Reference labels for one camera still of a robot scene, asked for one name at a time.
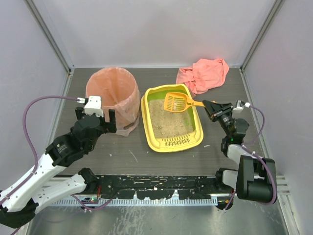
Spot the orange litter scoop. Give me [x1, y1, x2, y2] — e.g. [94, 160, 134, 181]
[163, 92, 205, 113]

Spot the yellow green litter box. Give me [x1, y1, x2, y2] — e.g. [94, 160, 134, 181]
[141, 84, 203, 153]

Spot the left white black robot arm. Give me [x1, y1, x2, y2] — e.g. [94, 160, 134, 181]
[0, 108, 117, 229]

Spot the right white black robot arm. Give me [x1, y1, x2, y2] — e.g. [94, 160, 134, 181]
[203, 100, 278, 205]

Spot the cat litter sand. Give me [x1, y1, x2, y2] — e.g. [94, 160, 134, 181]
[148, 99, 193, 138]

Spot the pink cloth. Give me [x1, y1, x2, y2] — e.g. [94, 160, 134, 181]
[176, 59, 229, 96]

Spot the bin with pink liner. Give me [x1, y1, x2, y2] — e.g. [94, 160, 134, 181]
[86, 67, 140, 137]

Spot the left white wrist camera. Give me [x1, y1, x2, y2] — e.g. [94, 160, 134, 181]
[77, 95, 104, 117]

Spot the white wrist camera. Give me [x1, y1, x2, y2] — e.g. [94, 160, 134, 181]
[233, 100, 250, 111]
[77, 95, 104, 117]

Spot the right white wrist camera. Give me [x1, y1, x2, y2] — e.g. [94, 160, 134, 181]
[233, 100, 250, 111]

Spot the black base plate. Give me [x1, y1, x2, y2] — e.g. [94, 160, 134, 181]
[80, 174, 243, 200]

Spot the white slotted cable duct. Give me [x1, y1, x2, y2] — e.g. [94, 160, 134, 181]
[50, 196, 218, 207]

